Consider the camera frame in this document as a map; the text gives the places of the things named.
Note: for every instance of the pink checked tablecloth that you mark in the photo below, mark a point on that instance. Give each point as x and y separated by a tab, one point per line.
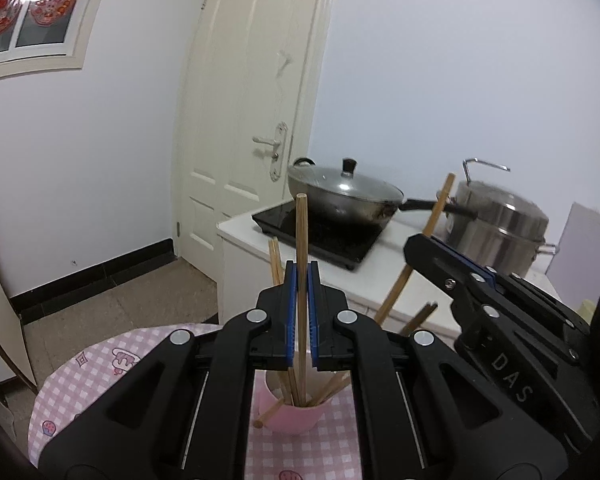
80	375

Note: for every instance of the white panel door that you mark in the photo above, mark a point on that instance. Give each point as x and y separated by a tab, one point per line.
240	85

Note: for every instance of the stainless steel pot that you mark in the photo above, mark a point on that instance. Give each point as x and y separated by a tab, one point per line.
500	230

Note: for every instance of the black induction cooktop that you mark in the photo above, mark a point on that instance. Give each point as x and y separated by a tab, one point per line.
340	245

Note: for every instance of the glass wok lid black knob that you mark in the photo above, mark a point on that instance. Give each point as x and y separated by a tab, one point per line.
330	182

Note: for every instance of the pale flat board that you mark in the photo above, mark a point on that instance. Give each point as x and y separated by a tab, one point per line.
580	240

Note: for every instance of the pink cup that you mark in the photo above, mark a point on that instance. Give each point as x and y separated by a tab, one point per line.
290	422

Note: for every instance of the white framed window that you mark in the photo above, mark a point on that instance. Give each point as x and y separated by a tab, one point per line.
77	35

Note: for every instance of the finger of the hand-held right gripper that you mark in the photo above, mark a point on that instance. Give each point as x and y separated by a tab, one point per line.
484	269
440	265

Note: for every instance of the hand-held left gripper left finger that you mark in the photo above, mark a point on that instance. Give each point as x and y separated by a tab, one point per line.
291	310

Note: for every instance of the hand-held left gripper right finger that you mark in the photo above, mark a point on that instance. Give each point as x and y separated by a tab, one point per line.
314	310

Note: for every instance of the white counter cabinet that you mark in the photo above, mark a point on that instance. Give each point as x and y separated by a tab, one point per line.
245	280

